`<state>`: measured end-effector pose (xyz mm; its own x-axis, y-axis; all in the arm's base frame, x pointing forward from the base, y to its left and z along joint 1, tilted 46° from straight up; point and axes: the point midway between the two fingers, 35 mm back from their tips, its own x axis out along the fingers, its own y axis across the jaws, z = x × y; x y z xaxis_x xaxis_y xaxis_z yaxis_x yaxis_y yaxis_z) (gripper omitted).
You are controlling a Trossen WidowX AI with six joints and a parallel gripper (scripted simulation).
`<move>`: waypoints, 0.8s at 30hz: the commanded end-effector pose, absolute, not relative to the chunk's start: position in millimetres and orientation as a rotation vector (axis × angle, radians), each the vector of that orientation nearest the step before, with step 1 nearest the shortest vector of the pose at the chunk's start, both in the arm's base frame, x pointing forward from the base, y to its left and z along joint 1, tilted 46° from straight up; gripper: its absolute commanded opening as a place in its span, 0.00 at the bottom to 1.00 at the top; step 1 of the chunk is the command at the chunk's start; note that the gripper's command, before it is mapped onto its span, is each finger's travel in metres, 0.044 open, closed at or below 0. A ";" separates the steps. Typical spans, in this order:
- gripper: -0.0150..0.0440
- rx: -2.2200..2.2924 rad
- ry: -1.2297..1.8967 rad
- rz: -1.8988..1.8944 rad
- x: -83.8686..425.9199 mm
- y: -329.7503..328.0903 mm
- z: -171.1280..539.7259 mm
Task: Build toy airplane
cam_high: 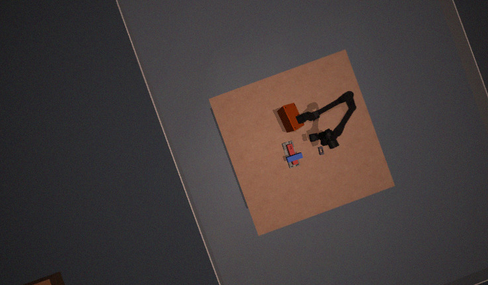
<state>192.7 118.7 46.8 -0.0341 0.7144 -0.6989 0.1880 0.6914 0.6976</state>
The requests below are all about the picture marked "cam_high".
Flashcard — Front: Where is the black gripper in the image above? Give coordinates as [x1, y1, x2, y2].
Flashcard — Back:
[309, 131, 325, 142]

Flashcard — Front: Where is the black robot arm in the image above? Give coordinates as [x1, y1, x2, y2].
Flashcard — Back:
[296, 91, 356, 149]

